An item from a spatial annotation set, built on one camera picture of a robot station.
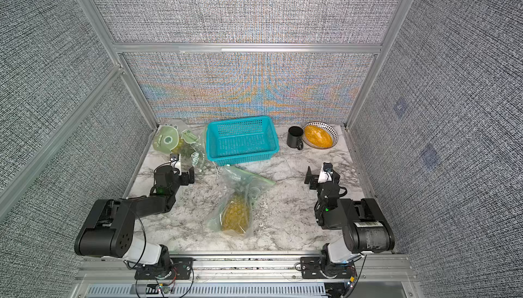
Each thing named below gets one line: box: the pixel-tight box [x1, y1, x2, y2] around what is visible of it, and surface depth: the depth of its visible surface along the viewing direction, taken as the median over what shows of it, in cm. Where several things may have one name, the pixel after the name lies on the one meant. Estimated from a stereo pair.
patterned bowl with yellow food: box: [301, 121, 339, 150], surface depth 109 cm
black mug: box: [286, 125, 304, 151], surface depth 108 cm
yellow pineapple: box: [221, 191, 251, 235], surface depth 78 cm
